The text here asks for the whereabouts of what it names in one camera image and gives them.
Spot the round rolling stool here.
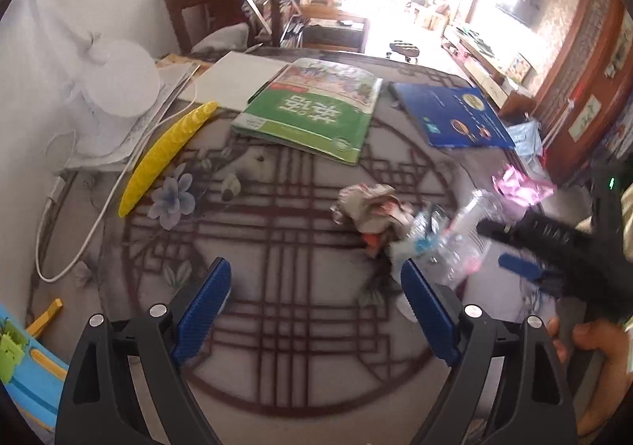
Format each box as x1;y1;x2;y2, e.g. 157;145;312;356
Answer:
386;40;421;64

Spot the blue toy tray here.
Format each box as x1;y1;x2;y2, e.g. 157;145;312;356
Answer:
1;307;69;433

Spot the white desk lamp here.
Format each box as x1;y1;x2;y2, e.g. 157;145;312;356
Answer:
29;0;161;157

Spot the light blue plastic bag on floor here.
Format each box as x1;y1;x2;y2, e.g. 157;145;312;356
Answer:
506;119;544;167

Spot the yellow checked cloth on chair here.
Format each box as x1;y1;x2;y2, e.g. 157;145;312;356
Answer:
621;185;633;262

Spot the blue book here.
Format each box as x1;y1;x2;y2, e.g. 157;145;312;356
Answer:
392;83;515;150

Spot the white notebook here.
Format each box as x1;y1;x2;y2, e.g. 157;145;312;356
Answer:
179;52;289;112

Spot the pink foil wrapper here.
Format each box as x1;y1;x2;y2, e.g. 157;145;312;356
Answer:
491;164;556;207

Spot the magazine rack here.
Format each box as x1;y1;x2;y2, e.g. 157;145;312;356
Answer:
243;0;306;49

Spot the person's right hand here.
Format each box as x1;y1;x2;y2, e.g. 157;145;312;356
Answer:
572;318;632;437

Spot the crushed clear plastic bottle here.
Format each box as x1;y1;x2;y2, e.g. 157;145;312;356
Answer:
417;190;503;290

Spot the white blue medicine box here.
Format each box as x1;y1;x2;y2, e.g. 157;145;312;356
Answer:
387;204;451;282

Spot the brown paper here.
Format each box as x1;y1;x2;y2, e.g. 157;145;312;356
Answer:
330;184;415;258

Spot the yellow plastic corn-shaped stick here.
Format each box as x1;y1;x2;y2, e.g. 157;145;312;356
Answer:
118;101;219;218

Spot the wall-mounted television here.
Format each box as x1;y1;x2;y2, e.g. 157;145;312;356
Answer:
496;0;543;28

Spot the wooden TV cabinet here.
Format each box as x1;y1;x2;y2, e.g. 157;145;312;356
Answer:
442;26;536;120

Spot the green textbook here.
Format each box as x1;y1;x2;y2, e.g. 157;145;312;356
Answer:
232;58;383;165

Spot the white power cable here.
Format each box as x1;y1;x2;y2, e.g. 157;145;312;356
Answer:
34;78;200;284

